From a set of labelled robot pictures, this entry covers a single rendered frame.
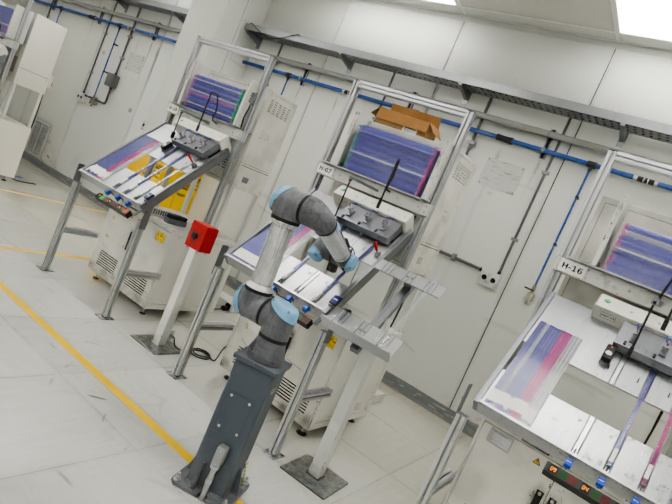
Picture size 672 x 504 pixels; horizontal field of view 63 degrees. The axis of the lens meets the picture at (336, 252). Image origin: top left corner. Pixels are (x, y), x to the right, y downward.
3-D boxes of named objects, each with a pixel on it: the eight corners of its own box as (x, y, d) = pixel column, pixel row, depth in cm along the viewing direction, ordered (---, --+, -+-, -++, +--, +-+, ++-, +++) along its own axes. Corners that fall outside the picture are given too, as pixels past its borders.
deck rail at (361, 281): (326, 322, 251) (325, 313, 247) (323, 320, 252) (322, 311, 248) (413, 239, 289) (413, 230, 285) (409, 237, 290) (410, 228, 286)
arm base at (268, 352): (274, 371, 199) (285, 347, 198) (239, 353, 202) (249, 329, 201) (287, 363, 214) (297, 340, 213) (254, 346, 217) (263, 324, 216)
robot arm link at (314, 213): (336, 200, 195) (363, 257, 238) (312, 190, 199) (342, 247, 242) (319, 226, 192) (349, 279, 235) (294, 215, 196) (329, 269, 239)
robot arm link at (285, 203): (253, 328, 205) (306, 193, 197) (224, 311, 211) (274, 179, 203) (271, 325, 215) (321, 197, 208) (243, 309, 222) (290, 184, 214)
